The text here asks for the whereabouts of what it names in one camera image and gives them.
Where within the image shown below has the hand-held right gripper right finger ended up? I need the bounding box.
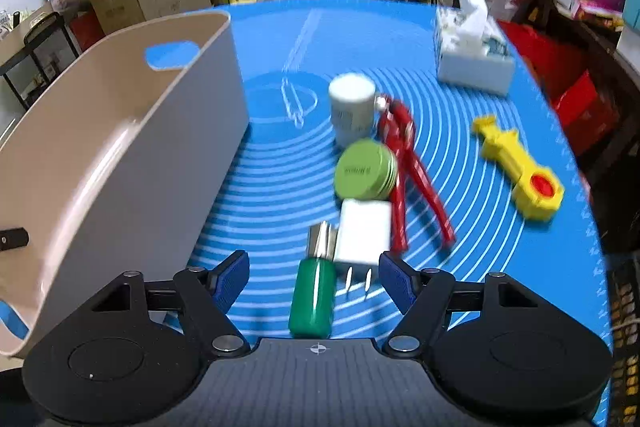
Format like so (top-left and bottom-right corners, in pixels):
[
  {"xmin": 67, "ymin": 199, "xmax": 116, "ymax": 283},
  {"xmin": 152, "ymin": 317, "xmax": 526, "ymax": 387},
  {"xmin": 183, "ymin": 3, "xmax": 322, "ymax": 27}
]
[{"xmin": 378, "ymin": 252, "xmax": 543, "ymax": 359}]

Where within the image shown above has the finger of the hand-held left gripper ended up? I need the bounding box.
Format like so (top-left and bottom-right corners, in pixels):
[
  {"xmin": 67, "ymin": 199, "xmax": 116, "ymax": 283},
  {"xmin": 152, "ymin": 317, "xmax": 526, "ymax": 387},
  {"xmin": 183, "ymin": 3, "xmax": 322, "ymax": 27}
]
[{"xmin": 0, "ymin": 228, "xmax": 29, "ymax": 252}]

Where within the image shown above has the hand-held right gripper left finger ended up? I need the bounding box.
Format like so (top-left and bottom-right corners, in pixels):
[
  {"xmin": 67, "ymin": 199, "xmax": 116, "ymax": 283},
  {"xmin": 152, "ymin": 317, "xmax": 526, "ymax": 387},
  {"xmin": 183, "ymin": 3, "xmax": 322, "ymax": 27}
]
[{"xmin": 87, "ymin": 250, "xmax": 252, "ymax": 359}]

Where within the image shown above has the white charger plug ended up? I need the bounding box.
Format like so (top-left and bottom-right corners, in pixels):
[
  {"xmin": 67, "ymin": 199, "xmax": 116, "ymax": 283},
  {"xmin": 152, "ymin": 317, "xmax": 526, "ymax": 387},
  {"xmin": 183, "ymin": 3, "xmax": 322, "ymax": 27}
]
[{"xmin": 332, "ymin": 199, "xmax": 393, "ymax": 298}]

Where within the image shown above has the green bottle with silver cap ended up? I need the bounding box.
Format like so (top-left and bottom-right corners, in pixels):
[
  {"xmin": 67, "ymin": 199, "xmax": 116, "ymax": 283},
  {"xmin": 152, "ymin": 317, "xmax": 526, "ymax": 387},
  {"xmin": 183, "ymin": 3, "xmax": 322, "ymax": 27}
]
[{"xmin": 288, "ymin": 221, "xmax": 341, "ymax": 339}]

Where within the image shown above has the green round tin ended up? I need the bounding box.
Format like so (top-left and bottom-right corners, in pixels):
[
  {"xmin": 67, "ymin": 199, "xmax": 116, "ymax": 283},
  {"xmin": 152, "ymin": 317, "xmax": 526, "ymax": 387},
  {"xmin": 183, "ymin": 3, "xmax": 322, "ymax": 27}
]
[{"xmin": 334, "ymin": 139, "xmax": 399, "ymax": 201}]

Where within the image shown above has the beige plastic storage bin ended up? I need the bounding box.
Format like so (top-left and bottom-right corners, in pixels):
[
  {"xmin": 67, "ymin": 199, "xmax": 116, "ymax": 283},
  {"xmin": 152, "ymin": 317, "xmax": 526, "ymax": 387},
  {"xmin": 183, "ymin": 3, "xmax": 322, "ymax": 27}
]
[{"xmin": 0, "ymin": 11, "xmax": 251, "ymax": 360}]

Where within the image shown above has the white round jar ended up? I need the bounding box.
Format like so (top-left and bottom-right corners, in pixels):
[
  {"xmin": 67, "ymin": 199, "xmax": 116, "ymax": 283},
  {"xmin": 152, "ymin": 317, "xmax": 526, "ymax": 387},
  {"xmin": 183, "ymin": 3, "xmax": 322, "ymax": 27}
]
[{"xmin": 328, "ymin": 74, "xmax": 377, "ymax": 146}]

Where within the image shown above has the blue silicone mat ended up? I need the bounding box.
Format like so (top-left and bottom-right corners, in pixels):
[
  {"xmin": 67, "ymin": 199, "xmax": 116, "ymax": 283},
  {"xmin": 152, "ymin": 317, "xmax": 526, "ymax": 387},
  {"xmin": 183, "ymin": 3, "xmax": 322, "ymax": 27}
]
[{"xmin": 0, "ymin": 0, "xmax": 612, "ymax": 427}]

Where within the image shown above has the black metal cart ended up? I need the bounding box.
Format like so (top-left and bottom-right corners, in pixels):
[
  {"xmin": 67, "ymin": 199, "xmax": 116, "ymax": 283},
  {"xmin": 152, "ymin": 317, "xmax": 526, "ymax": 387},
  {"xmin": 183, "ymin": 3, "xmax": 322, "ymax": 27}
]
[{"xmin": 0, "ymin": 12, "xmax": 82, "ymax": 112}]

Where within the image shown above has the white tissue box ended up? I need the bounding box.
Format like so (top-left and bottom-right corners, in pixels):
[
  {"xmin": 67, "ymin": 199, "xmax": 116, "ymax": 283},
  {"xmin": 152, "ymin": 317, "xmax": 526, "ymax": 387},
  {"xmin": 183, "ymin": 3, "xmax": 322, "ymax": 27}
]
[{"xmin": 434, "ymin": 0, "xmax": 516, "ymax": 96}]

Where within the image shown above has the black plastic crate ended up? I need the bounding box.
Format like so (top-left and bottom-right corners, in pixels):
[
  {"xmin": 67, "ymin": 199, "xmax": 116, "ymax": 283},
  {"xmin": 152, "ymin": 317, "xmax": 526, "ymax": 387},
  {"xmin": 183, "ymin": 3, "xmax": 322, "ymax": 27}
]
[{"xmin": 606, "ymin": 257, "xmax": 640, "ymax": 405}]

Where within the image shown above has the red bag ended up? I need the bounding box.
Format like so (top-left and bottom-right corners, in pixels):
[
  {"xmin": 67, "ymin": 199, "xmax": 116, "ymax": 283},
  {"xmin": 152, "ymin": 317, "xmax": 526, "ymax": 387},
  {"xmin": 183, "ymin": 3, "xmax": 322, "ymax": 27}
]
[{"xmin": 500, "ymin": 21, "xmax": 588, "ymax": 108}]

